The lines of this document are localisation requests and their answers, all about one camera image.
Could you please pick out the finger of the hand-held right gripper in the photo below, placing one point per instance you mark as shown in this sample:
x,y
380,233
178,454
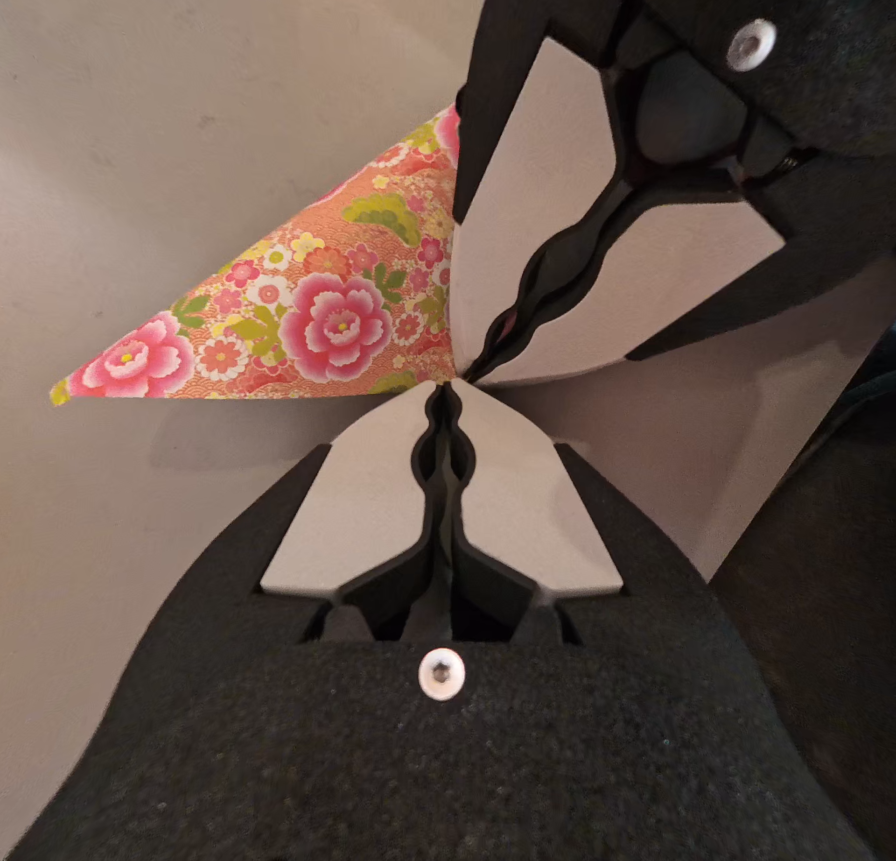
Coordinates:
x,y
672,273
532,174

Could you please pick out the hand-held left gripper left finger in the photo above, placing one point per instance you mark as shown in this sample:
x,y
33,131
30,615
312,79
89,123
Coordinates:
x,y
350,511

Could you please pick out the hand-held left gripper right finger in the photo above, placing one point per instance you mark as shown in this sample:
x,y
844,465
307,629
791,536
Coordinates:
x,y
532,511

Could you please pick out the dark cloth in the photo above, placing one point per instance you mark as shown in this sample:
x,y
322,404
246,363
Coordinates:
x,y
826,595

